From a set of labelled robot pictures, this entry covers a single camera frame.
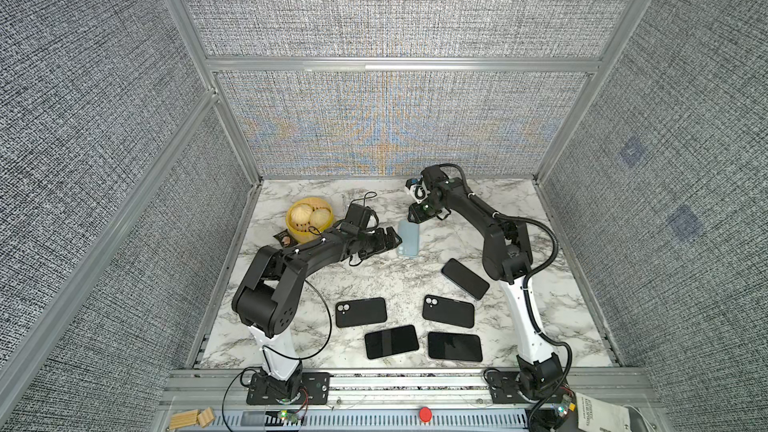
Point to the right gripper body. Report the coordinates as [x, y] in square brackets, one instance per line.
[424, 211]

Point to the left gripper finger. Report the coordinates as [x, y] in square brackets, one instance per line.
[378, 249]
[391, 237]

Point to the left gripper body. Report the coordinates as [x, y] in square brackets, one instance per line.
[367, 242]

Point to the light blue phone case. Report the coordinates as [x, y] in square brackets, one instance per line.
[409, 233]

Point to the dark blue smartphone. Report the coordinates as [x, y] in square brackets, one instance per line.
[465, 278]

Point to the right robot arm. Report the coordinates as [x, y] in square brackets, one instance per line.
[507, 258]

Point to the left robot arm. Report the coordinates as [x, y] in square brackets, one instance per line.
[267, 298]

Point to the black phone case left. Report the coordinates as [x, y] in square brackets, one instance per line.
[360, 312]

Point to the black phone case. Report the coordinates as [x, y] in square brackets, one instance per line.
[448, 311]
[360, 312]

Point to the black phone case right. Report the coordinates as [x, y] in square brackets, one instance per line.
[448, 311]

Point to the right steamed bun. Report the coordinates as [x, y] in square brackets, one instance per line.
[320, 218]

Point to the steamed bun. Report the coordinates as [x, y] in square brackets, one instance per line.
[300, 214]
[320, 218]

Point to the yellow bamboo steamer basket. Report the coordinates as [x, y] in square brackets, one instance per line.
[307, 232]

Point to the left steamed bun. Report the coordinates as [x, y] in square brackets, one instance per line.
[300, 214]

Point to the black smartphone left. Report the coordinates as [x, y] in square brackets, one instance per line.
[392, 341]

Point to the black smartphone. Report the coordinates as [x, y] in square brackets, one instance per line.
[392, 341]
[454, 347]

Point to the black smartphone right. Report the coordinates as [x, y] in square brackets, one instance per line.
[454, 347]

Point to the red emergency button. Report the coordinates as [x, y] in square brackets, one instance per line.
[425, 415]

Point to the wooden blocks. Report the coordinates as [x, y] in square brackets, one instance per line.
[201, 418]

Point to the white paper label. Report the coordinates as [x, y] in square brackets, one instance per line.
[598, 416]

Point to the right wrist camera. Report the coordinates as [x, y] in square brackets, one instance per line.
[416, 189]

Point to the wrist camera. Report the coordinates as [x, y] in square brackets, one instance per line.
[416, 189]
[357, 218]

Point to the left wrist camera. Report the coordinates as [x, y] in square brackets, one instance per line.
[357, 218]

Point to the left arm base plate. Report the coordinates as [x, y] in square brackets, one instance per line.
[309, 387]

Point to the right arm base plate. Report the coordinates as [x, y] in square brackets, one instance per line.
[505, 388]

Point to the aluminium front rail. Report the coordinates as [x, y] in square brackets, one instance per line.
[359, 400]

